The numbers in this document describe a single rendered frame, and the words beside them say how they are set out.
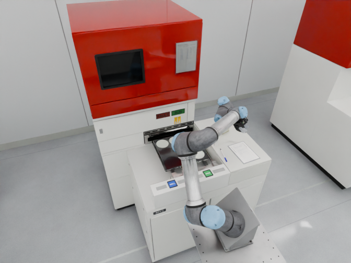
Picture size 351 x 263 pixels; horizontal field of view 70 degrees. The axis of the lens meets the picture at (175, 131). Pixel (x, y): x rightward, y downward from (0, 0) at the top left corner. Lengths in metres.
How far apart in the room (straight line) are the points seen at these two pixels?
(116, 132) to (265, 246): 1.28
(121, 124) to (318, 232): 2.12
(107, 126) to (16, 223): 1.53
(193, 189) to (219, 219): 0.21
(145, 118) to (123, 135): 0.22
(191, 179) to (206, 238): 0.40
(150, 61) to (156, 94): 0.26
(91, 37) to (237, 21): 2.58
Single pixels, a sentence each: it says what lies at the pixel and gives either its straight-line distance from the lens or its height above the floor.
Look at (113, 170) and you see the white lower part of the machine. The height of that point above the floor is 0.63.
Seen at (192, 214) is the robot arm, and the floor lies 1.02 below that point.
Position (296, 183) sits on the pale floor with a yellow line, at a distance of 3.25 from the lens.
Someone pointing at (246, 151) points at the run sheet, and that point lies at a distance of 1.96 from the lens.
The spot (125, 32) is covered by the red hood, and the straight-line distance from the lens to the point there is 1.62.
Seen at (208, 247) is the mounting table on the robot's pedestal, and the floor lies 0.82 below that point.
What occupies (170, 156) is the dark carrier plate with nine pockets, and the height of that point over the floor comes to 0.90.
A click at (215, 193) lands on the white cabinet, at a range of 1.89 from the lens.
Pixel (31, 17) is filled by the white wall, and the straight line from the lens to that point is 3.16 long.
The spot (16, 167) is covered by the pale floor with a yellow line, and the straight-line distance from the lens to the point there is 3.63.
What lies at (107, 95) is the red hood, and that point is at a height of 1.39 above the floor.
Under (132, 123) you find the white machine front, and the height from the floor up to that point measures 1.08.
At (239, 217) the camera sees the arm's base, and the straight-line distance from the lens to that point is 1.51.
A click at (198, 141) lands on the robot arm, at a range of 1.31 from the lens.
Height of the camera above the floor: 2.26
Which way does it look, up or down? 39 degrees down
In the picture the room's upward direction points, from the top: straight up
